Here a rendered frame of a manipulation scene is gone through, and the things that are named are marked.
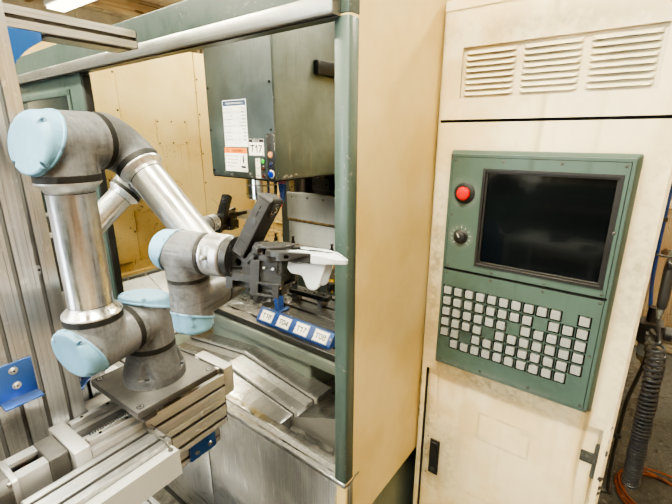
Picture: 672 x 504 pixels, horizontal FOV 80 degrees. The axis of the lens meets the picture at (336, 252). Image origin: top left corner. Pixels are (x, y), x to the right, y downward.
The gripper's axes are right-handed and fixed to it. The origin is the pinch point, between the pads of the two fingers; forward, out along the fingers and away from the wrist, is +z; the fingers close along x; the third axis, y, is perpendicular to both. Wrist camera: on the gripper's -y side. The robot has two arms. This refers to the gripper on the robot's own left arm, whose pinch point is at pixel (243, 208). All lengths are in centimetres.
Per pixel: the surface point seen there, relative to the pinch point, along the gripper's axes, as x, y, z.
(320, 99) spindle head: 34, -50, 20
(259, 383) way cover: 30, 67, -37
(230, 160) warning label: -1.8, -23.4, -4.0
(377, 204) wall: 91, -20, -58
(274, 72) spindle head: 28, -59, -8
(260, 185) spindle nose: 4.1, -10.1, 9.6
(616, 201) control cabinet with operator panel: 144, -21, -40
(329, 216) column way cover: 19, 14, 55
